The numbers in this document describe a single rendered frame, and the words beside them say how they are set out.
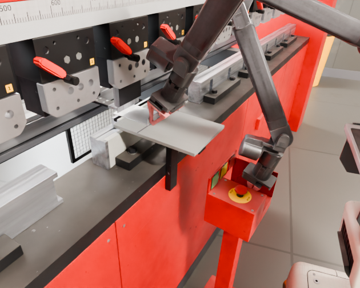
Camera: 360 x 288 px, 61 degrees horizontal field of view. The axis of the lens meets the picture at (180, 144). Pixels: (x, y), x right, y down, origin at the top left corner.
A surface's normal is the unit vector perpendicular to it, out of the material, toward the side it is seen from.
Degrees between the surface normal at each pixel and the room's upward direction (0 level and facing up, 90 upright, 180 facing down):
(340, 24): 83
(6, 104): 90
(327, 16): 77
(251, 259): 0
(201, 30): 110
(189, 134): 0
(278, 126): 81
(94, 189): 0
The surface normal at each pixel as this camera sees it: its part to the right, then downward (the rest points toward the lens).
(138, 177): 0.04, -0.85
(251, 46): -0.09, 0.34
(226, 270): -0.55, 0.42
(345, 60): -0.28, 0.50
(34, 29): 0.86, 0.30
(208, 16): -0.59, 0.69
